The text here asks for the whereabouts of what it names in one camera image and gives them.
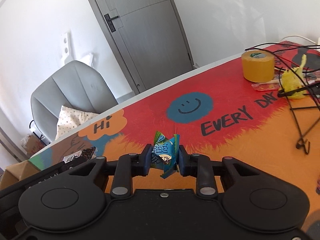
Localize colourful cartoon table mat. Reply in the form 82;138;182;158
31;56;319;214

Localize yellow tape roll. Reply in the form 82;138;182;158
241;50;275;83

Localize grey armchair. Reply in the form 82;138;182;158
30;61;118;142

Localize grey door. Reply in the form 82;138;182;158
88;0;194;94

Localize yellow crumpled wrapper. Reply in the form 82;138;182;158
281;54;307;93

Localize white dotted cushion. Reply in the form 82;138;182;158
55;106;98;140

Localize brown cardboard box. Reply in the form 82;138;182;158
0;160;40;190

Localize small brown floor box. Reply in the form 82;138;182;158
21;134;46;157

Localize black wire stand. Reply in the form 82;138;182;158
244;43;319;155

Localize black shoe rack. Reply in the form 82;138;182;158
29;120;50;146

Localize black door handle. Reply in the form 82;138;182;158
104;14;119;33

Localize white board with holes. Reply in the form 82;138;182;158
62;32;73;64

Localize white cake black label pack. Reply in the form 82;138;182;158
63;146;97;163

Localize small blue green snack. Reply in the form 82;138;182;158
151;131;180;179

